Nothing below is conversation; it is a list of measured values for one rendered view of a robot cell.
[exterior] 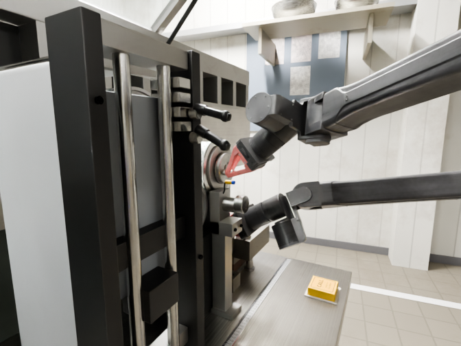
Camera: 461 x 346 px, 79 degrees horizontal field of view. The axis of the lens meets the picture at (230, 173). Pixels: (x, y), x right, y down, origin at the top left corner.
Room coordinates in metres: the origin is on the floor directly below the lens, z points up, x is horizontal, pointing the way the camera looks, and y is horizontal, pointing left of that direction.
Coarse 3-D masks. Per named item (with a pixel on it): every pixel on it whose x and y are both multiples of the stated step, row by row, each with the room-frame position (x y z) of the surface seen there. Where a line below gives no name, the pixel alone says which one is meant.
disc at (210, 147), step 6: (222, 138) 0.68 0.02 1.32; (210, 144) 0.63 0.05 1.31; (210, 150) 0.63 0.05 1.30; (204, 156) 0.61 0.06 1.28; (204, 162) 0.61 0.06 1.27; (204, 168) 0.61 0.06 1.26; (204, 174) 0.61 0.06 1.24; (204, 180) 0.61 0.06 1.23; (204, 186) 0.61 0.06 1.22; (210, 186) 0.63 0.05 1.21; (228, 186) 0.71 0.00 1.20
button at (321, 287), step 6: (312, 282) 0.71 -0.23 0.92; (318, 282) 0.71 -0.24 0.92; (324, 282) 0.71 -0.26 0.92; (330, 282) 0.71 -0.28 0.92; (336, 282) 0.71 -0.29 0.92; (312, 288) 0.68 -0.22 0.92; (318, 288) 0.68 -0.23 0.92; (324, 288) 0.68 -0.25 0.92; (330, 288) 0.68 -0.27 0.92; (336, 288) 0.68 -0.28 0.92; (312, 294) 0.68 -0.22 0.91; (318, 294) 0.67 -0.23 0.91; (324, 294) 0.67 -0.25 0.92; (330, 294) 0.66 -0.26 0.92; (336, 294) 0.69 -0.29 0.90; (330, 300) 0.66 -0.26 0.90
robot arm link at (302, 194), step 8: (288, 192) 0.63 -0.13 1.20; (296, 192) 0.62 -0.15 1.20; (304, 192) 0.62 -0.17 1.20; (296, 200) 0.62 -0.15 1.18; (304, 200) 0.61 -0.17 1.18; (296, 208) 0.67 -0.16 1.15; (296, 216) 0.61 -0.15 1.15; (280, 224) 0.62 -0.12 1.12; (288, 224) 0.61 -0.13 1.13; (296, 224) 0.61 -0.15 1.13; (280, 232) 0.61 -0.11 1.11; (288, 232) 0.60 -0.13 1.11; (296, 232) 0.61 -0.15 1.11; (304, 232) 0.61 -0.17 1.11; (280, 240) 0.61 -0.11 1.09; (288, 240) 0.60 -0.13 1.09; (296, 240) 0.60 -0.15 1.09; (304, 240) 0.60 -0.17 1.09; (280, 248) 0.61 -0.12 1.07
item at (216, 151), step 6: (216, 150) 0.64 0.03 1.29; (228, 150) 0.70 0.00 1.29; (210, 156) 0.63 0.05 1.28; (216, 156) 0.64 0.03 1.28; (210, 162) 0.62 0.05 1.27; (210, 168) 0.62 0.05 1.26; (210, 174) 0.62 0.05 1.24; (210, 180) 0.62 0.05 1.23; (216, 186) 0.64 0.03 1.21; (222, 186) 0.67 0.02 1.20
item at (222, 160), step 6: (222, 156) 0.64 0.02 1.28; (228, 156) 0.67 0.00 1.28; (216, 162) 0.64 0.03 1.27; (222, 162) 0.64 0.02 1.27; (228, 162) 0.67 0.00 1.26; (216, 168) 0.63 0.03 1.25; (222, 168) 0.64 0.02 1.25; (216, 174) 0.63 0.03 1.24; (216, 180) 0.64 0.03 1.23; (222, 180) 0.64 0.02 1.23
